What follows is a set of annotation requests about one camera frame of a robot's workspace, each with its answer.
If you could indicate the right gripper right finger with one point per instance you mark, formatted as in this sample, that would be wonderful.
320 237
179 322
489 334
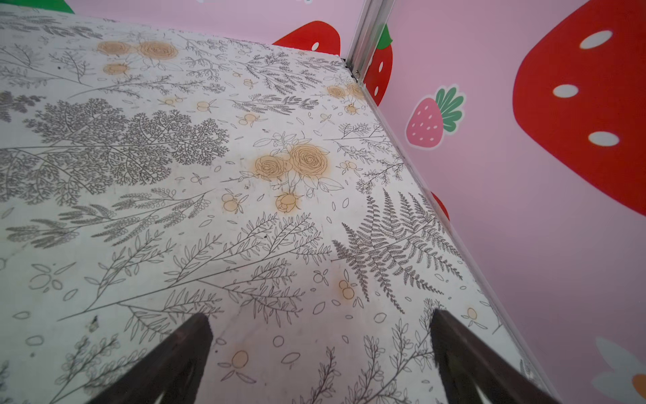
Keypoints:
471 370

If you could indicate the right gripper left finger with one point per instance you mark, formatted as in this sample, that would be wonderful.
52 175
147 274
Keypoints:
171 373

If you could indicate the aluminium corner post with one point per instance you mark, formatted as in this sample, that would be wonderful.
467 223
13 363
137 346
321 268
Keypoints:
371 24

